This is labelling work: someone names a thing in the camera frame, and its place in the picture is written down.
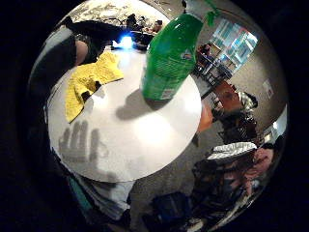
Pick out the dark blue bag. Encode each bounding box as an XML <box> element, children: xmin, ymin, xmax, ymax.
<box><xmin>149</xmin><ymin>191</ymin><xmax>194</xmax><ymax>226</ymax></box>

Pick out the dark shelf unit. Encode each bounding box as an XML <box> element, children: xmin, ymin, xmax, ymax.
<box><xmin>192</xmin><ymin>43</ymin><xmax>233</xmax><ymax>86</ymax></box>

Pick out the pink fabric pile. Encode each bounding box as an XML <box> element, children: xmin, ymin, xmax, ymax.
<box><xmin>244</xmin><ymin>147</ymin><xmax>274</xmax><ymax>194</ymax></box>

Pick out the green spray bottle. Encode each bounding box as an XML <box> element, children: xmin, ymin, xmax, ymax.
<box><xmin>140</xmin><ymin>12</ymin><xmax>223</xmax><ymax>102</ymax></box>

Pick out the white patterned cushion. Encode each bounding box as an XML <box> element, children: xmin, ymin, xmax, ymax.
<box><xmin>207</xmin><ymin>141</ymin><xmax>258</xmax><ymax>161</ymax></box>

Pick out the the person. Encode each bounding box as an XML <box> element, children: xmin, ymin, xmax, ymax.
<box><xmin>28</xmin><ymin>17</ymin><xmax>129</xmax><ymax>107</ymax></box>

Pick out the large window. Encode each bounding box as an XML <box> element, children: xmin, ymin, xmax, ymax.
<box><xmin>211</xmin><ymin>18</ymin><xmax>260</xmax><ymax>75</ymax></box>

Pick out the yellow cleaning cloth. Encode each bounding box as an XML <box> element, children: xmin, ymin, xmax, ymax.
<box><xmin>65</xmin><ymin>51</ymin><xmax>126</xmax><ymax>124</ymax></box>

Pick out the bright blue lamp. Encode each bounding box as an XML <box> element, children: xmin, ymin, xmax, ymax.
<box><xmin>112</xmin><ymin>34</ymin><xmax>136</xmax><ymax>50</ymax></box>

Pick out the white and teal bag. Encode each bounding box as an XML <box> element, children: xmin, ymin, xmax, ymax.
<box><xmin>69</xmin><ymin>173</ymin><xmax>136</xmax><ymax>223</ymax></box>

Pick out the white wall poster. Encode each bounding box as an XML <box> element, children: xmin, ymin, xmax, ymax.
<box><xmin>261</xmin><ymin>78</ymin><xmax>274</xmax><ymax>100</ymax></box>

